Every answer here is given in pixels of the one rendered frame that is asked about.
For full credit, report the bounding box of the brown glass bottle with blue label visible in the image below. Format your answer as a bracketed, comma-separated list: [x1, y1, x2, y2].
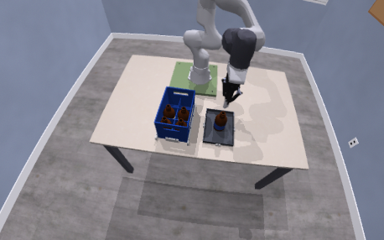
[214, 112, 227, 132]

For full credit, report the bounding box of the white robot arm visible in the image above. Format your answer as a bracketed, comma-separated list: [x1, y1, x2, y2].
[183, 0, 266, 85]

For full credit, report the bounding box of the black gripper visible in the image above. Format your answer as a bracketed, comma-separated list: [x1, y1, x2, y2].
[221, 72, 242, 109]

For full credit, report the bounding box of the blue plastic crate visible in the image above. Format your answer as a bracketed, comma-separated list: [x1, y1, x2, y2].
[154, 86, 195, 143]

